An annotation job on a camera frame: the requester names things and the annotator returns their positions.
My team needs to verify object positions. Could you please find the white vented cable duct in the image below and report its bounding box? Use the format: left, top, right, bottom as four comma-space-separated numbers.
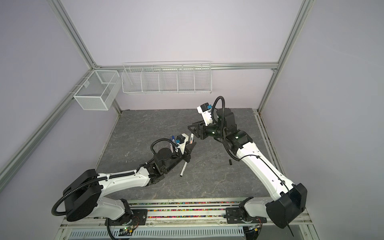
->
68, 227, 245, 240

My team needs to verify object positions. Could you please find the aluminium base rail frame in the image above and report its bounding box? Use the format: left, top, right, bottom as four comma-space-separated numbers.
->
55, 198, 319, 240

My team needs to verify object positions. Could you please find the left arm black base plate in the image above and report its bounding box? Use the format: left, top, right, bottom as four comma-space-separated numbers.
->
105, 209, 148, 226

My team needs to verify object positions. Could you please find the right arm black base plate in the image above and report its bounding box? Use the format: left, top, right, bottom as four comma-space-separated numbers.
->
224, 208, 267, 224

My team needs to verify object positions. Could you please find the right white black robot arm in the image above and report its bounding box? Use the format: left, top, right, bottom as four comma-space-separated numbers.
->
188, 103, 308, 229

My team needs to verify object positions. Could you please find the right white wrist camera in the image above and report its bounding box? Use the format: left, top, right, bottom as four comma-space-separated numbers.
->
197, 103, 213, 126

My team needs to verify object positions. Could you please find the long white wire basket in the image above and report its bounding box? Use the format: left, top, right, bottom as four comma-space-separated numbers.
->
122, 61, 213, 94

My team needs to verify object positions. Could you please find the white mesh box basket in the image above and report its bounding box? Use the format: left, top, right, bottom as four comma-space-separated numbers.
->
74, 70, 122, 111

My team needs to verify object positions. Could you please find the black whiteboard marker two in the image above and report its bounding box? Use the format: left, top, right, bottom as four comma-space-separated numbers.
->
180, 162, 188, 177

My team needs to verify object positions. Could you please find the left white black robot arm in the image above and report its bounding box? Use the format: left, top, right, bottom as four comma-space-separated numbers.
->
51, 143, 196, 226

